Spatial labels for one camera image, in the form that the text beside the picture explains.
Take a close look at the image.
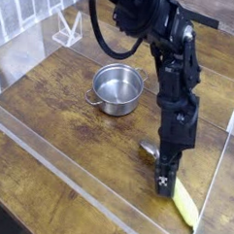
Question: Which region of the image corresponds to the small steel pot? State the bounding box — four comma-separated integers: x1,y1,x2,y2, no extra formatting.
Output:
85,63,149,117

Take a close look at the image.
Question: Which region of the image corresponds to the clear acrylic enclosure panel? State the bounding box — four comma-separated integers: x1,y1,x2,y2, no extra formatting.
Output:
0,101,191,234

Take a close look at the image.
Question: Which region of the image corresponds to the black bar on table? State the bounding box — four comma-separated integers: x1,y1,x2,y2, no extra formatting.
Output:
189,11,219,29

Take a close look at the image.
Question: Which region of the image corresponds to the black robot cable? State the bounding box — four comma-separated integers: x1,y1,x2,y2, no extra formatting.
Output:
84,0,147,62

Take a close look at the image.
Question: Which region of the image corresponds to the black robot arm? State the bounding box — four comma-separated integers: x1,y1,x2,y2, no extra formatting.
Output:
88,0,201,198

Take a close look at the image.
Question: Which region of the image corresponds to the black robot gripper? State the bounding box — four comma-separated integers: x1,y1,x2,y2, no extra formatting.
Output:
154,95,200,198

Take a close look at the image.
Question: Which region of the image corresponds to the clear acrylic bracket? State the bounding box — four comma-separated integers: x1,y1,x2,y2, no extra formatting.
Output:
52,12,83,48

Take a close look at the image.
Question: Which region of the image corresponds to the green handled metal spoon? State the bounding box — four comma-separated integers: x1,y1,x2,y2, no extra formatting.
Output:
139,140,199,230

